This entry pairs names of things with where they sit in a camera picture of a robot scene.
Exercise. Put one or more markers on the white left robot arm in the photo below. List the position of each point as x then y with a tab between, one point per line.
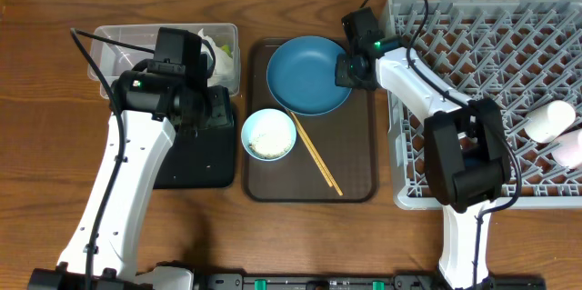
168	131

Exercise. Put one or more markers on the white paper napkin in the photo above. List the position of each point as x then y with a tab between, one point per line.
224	64

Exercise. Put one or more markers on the pink plastic cup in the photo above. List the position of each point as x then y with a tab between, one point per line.
567	153

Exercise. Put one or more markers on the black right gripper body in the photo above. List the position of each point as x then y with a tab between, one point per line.
347	73

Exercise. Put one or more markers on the dark blue plate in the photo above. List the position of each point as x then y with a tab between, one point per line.
301	76

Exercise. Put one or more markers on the grey plastic dishwasher rack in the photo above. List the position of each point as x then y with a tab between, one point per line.
521	53

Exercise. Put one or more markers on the cream white plastic cup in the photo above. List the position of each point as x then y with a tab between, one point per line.
547	122

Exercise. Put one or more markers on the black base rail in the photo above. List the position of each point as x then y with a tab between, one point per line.
318	282

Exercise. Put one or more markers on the black plastic tray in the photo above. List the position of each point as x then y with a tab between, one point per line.
199	158

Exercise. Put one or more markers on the clear plastic waste bin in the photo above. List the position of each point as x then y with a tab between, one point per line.
113	60

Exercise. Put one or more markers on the wooden chopstick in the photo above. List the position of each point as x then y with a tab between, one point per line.
323	162
314	153

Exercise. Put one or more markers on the brown plastic serving tray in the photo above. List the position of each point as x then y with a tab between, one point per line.
346	140

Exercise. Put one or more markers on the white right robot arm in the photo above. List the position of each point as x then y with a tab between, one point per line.
466	161

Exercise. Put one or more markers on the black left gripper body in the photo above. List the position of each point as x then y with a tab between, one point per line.
218	111

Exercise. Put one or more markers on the light blue bowl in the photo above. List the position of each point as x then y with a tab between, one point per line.
268	134

